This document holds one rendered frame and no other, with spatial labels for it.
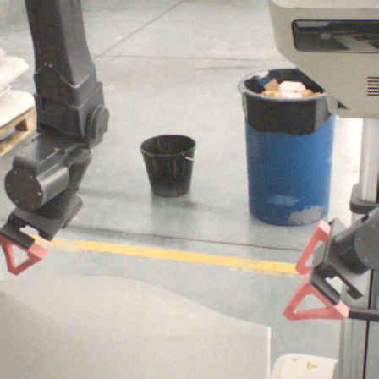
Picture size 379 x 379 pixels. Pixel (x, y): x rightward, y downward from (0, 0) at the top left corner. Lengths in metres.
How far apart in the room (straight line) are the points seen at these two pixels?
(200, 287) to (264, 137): 0.74
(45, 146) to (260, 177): 2.40
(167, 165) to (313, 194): 0.76
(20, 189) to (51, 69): 0.15
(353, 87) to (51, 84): 0.60
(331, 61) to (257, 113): 1.89
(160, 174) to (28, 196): 2.68
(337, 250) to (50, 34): 0.42
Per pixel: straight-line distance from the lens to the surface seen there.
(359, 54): 1.17
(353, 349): 1.61
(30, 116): 4.70
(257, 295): 2.79
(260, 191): 3.23
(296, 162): 3.11
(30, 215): 0.94
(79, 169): 0.89
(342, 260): 0.84
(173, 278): 2.91
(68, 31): 0.79
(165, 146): 3.71
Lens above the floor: 1.59
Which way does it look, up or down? 26 degrees down
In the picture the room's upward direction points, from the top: 3 degrees counter-clockwise
